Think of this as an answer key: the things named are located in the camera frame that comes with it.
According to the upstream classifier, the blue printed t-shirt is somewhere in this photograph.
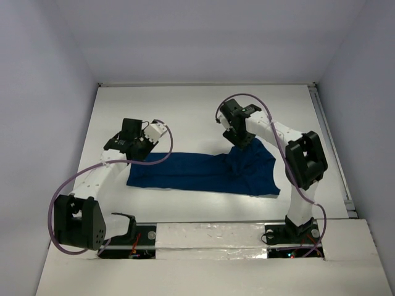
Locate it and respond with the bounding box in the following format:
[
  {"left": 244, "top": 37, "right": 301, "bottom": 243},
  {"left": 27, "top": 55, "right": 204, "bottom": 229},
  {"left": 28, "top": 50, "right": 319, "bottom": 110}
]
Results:
[{"left": 127, "top": 138, "right": 280, "bottom": 196}]

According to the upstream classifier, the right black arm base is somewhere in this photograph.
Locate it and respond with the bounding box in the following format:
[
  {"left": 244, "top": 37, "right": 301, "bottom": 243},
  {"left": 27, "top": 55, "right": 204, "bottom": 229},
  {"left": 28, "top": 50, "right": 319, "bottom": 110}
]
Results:
[{"left": 260, "top": 223, "right": 325, "bottom": 259}]

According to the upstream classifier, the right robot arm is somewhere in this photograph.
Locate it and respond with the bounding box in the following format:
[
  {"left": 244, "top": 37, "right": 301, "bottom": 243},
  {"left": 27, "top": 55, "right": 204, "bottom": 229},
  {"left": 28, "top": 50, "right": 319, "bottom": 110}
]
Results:
[{"left": 215, "top": 96, "right": 328, "bottom": 242}]

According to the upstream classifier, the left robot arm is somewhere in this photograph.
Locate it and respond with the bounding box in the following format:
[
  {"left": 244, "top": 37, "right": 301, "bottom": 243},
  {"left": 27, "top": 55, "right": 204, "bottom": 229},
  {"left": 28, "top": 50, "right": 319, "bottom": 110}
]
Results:
[{"left": 48, "top": 118, "right": 170, "bottom": 255}]

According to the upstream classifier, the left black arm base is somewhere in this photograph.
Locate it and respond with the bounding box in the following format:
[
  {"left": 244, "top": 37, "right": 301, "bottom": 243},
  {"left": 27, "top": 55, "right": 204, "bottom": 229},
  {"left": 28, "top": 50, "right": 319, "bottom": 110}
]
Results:
[{"left": 98, "top": 224, "right": 157, "bottom": 260}]

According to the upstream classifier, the silver foil covered panel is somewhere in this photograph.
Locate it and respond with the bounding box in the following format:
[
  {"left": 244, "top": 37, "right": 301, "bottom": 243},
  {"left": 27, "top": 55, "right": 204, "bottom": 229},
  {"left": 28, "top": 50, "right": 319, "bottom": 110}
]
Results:
[{"left": 155, "top": 223, "right": 267, "bottom": 260}]

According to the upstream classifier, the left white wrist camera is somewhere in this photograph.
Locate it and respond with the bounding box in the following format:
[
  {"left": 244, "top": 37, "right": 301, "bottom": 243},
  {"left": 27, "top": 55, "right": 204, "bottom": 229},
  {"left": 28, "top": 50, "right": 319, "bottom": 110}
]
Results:
[{"left": 143, "top": 123, "right": 167, "bottom": 144}]

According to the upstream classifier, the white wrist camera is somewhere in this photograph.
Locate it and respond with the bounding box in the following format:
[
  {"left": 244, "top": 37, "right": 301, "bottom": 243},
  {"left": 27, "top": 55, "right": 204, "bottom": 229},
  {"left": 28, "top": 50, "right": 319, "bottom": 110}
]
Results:
[
  {"left": 143, "top": 123, "right": 167, "bottom": 144},
  {"left": 216, "top": 112, "right": 232, "bottom": 131}
]

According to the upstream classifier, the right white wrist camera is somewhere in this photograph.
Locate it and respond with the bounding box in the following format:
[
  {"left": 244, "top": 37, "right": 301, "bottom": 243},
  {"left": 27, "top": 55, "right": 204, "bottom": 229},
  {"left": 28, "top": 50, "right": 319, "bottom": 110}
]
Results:
[{"left": 216, "top": 112, "right": 232, "bottom": 131}]

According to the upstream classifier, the right aluminium rail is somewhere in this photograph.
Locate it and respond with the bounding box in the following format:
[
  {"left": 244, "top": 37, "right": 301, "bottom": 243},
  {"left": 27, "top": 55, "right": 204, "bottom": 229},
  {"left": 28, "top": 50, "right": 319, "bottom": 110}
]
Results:
[{"left": 308, "top": 83, "right": 359, "bottom": 220}]

